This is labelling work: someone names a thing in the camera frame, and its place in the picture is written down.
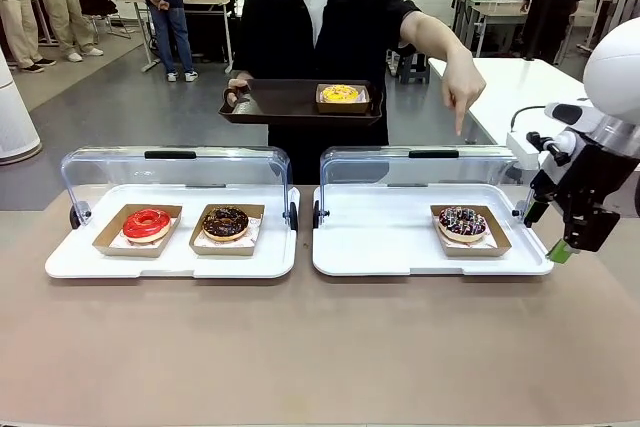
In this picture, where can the white cylindrical air purifier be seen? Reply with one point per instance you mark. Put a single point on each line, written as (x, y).
(12, 117)

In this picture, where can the white display case base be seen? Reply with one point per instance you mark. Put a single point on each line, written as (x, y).
(180, 264)
(390, 247)

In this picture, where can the red glazed donut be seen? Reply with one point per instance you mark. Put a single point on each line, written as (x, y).
(135, 227)

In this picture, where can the person's left hand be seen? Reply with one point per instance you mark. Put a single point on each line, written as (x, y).
(465, 84)

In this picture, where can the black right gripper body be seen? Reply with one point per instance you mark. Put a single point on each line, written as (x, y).
(600, 172)

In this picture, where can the bystander in beige trousers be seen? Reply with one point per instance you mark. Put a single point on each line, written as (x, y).
(17, 12)

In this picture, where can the kraft paper donut box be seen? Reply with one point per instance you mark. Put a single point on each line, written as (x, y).
(107, 242)
(225, 248)

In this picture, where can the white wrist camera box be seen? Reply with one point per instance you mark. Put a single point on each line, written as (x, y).
(522, 149)

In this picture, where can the chocolate sprinkled donut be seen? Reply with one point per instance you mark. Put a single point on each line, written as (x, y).
(495, 239)

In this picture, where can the person's left forearm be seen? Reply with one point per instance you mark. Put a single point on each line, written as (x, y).
(435, 34)

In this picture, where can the chocolate donut with sprinkles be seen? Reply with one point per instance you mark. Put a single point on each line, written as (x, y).
(215, 227)

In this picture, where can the dark grey step stool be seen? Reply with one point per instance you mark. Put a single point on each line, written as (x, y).
(417, 64)

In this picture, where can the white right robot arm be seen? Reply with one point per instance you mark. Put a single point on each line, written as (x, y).
(615, 62)

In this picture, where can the bystander in khaki trousers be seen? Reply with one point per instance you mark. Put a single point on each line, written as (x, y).
(65, 2)

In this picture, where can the person's torso in black shirt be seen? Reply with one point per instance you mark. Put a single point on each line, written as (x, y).
(280, 22)

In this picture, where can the dark brown serving tray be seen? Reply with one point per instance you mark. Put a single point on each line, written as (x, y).
(280, 102)

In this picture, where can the black green-tipped right gripper finger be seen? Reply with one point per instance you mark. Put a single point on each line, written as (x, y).
(542, 189)
(590, 229)

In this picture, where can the grey background workbench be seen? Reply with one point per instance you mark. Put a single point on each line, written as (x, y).
(492, 9)

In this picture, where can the clear display case lid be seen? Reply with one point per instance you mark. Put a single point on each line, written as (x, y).
(175, 167)
(450, 169)

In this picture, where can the dark donut with white drizzle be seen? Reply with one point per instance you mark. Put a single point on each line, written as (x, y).
(452, 224)

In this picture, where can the person's right hand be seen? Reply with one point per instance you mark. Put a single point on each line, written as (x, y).
(233, 96)

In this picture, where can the white rectangular table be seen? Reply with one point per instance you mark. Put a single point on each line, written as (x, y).
(525, 92)

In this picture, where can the yellow glazed sprinkle donut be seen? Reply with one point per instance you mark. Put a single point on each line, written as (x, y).
(340, 93)

